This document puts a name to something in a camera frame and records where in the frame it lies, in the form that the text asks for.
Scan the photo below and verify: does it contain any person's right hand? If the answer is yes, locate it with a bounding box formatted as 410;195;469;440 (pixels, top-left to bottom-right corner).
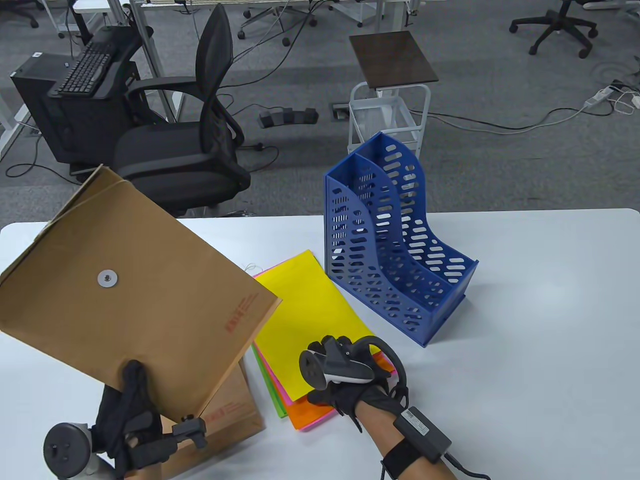
306;336;410;433

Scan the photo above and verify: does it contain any person's left hand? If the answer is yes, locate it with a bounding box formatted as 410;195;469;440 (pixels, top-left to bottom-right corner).
89;359;208;480

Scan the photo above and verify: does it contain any black and white controller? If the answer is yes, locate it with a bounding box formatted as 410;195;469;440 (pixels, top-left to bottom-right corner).
299;336;408;396
42;422;118;480

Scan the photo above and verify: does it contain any orange cardstock sheet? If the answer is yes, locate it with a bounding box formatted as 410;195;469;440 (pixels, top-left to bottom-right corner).
286;350;396;432

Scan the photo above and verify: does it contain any pink cardstock sheet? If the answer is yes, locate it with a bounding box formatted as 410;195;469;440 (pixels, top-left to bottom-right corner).
251;270;396;407

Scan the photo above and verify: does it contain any green cardstock sheet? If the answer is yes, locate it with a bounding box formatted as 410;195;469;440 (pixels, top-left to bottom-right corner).
251;344;290;419

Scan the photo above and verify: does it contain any yellow cardstock sheet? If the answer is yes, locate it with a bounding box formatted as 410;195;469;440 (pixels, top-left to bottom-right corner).
255;250;376;403

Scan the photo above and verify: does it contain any brown document pouch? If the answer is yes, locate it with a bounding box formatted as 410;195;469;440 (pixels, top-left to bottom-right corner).
162;357;266;480
0;165;283;421

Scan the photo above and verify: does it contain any person's left forearm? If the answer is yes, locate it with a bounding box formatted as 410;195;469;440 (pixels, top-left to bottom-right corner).
131;462;167;480

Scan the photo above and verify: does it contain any person's right forearm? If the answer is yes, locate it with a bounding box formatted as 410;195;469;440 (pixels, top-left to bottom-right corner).
356;400;461;480

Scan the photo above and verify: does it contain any blue perforated file holder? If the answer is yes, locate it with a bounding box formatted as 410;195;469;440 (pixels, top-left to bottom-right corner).
324;131;479;348

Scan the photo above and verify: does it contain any black mesh office chair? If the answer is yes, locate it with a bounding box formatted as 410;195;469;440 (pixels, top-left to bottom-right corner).
112;2;252;218

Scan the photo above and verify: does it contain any white metal cart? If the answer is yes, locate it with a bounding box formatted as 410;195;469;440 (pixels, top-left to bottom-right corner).
348;83;431;162

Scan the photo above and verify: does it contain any black computer tower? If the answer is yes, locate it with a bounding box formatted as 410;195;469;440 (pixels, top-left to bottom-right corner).
11;52;142;166

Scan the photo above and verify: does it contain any brown wooden board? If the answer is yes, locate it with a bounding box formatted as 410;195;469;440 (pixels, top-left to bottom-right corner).
349;31;439;91

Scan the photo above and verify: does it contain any black keyboard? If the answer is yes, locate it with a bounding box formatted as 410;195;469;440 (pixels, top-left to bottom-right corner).
58;42;119;96

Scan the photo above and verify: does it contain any grey chair base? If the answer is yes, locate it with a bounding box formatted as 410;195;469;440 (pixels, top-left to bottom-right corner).
237;0;319;48

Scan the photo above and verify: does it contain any white power strip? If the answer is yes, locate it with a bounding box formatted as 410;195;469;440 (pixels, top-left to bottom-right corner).
584;86;616;108

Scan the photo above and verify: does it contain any black swivel chair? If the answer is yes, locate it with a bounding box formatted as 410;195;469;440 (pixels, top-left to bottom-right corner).
509;0;599;60
0;0;40;28

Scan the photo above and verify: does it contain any black glove cable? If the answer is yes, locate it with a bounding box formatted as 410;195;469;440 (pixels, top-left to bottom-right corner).
445;452;493;480

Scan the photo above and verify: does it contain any white desk frame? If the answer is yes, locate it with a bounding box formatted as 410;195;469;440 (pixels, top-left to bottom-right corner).
107;0;187;124
375;0;418;33

